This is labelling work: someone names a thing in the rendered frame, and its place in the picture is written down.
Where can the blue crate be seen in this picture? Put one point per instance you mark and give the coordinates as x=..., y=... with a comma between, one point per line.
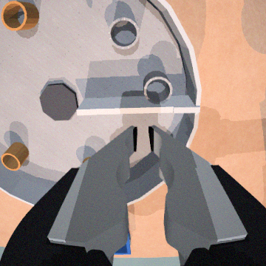
x=126, y=249

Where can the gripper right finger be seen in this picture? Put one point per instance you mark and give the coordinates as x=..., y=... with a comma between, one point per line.
x=207, y=208

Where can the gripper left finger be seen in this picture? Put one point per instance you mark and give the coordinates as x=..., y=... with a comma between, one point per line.
x=85, y=210

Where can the grey metal bushing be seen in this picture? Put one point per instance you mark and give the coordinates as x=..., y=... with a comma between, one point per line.
x=112, y=35
x=157, y=98

